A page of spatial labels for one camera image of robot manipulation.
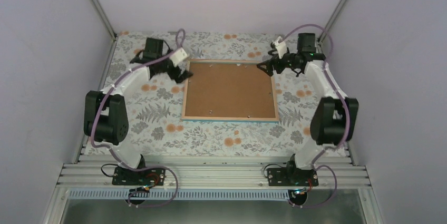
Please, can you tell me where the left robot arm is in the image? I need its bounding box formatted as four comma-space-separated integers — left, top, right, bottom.
83, 36, 193, 184

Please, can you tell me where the wooden picture frame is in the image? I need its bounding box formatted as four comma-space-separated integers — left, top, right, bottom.
181, 59, 280, 122

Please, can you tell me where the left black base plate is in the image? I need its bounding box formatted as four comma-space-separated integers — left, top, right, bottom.
111, 167, 166, 187

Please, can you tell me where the slotted cable duct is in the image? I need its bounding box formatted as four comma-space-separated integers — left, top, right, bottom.
67, 188, 289, 201

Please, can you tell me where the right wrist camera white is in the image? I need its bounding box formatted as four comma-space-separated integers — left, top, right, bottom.
272, 36, 288, 59

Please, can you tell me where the brown backing board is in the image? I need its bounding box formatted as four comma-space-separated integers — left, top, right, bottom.
184, 62, 277, 119

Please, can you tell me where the aluminium mounting rail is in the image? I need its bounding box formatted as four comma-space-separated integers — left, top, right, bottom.
56, 155, 371, 189

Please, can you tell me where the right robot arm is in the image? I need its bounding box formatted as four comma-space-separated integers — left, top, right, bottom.
257, 33, 359, 186

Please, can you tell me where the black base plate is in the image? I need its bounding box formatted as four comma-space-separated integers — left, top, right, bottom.
264, 167, 319, 187
111, 167, 166, 187

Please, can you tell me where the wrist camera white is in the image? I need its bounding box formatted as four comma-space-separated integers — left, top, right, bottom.
272, 36, 288, 59
170, 47, 189, 66

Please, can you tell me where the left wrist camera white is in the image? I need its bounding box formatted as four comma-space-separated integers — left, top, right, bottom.
170, 47, 189, 66

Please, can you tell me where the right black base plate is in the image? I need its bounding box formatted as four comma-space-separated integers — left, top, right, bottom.
264, 167, 319, 187

